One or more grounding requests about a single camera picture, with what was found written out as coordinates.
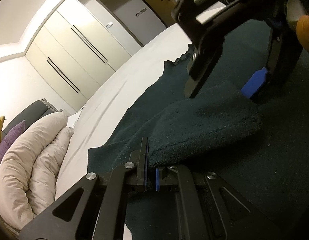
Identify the dark green knit sweater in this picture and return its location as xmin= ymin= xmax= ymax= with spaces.
xmin=88 ymin=21 xmax=309 ymax=239

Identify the person right hand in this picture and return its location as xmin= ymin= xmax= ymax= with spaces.
xmin=296 ymin=15 xmax=309 ymax=53

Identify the beige folded duvet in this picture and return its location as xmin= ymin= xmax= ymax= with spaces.
xmin=0 ymin=112 xmax=74 ymax=230

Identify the white pillow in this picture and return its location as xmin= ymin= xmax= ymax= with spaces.
xmin=67 ymin=110 xmax=82 ymax=128

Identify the white bed sheet mattress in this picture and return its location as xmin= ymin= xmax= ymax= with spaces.
xmin=55 ymin=24 xmax=191 ymax=198

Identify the purple cushion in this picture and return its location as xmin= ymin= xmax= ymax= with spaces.
xmin=0 ymin=120 xmax=26 ymax=164

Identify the grey upholstered headboard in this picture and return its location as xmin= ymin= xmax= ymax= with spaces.
xmin=2 ymin=99 xmax=59 ymax=139

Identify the cream wardrobe with black handles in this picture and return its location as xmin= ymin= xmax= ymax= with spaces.
xmin=26 ymin=0 xmax=131 ymax=111

